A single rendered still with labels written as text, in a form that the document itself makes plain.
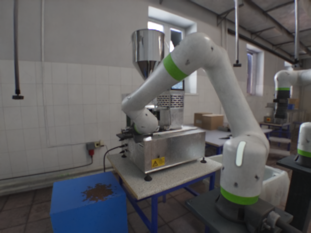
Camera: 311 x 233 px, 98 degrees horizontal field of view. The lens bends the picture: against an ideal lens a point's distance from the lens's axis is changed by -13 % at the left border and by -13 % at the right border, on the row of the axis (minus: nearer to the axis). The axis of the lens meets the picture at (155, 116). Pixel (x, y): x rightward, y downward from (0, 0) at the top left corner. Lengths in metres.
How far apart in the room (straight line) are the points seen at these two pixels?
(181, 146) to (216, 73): 0.68
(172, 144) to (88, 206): 0.71
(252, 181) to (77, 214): 1.05
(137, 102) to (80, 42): 2.04
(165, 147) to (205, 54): 0.73
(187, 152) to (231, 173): 0.76
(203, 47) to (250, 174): 0.41
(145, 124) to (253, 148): 0.50
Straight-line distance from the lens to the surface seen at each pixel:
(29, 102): 2.55
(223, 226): 0.57
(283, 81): 1.29
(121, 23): 2.93
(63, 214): 1.23
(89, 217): 1.27
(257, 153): 0.50
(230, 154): 0.51
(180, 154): 1.21
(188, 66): 0.57
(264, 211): 0.57
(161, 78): 0.62
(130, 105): 0.76
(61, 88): 2.51
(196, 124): 3.05
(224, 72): 0.68
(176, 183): 1.08
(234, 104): 0.66
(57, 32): 2.69
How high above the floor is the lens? 1.30
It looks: 7 degrees down
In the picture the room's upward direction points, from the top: straight up
